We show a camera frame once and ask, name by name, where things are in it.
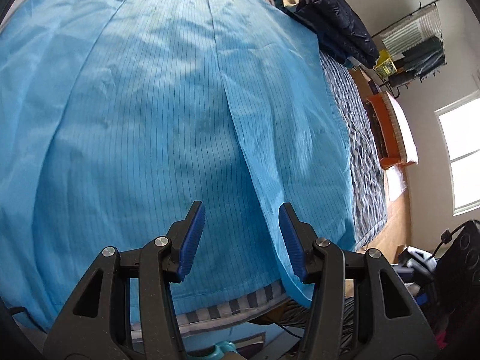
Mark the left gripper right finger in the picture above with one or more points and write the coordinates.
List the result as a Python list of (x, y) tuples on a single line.
[(299, 238)]

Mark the black metal clothes rack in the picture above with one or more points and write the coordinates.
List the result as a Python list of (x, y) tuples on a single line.
[(384, 83)]

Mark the striped hanging towel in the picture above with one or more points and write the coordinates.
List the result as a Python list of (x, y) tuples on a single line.
[(411, 30)]

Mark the dark hanging clothes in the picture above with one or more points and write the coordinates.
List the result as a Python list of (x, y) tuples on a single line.
[(418, 62)]

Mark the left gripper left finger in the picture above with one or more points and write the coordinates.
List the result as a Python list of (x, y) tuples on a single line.
[(184, 237)]

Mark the light blue striped garment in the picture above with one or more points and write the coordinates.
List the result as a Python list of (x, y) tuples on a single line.
[(56, 69)]

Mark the yellow crate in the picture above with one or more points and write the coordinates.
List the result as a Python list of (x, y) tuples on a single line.
[(385, 66)]

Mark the striped bed quilt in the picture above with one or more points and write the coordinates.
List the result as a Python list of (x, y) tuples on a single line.
[(360, 146)]

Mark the dark navy puffer jacket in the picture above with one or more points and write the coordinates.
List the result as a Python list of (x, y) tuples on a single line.
[(340, 32)]

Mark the white framed window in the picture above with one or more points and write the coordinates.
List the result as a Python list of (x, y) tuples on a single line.
[(459, 123)]

